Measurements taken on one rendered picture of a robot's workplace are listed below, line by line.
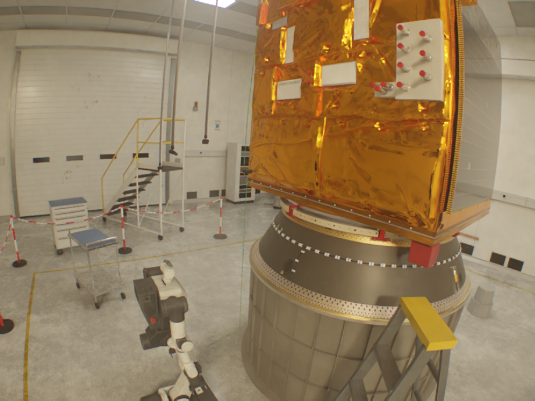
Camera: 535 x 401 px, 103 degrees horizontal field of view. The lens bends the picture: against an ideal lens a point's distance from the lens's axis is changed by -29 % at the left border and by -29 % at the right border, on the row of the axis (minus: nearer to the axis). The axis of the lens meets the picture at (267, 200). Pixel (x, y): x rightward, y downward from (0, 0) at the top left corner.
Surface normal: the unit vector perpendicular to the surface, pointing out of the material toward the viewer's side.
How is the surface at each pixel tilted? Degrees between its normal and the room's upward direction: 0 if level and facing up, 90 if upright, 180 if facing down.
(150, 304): 90
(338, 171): 90
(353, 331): 90
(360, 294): 62
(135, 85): 90
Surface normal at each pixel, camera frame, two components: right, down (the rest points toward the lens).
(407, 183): -0.80, 0.07
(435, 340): 0.07, -0.97
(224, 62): 0.60, 0.21
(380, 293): -0.15, -0.28
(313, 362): -0.52, 0.15
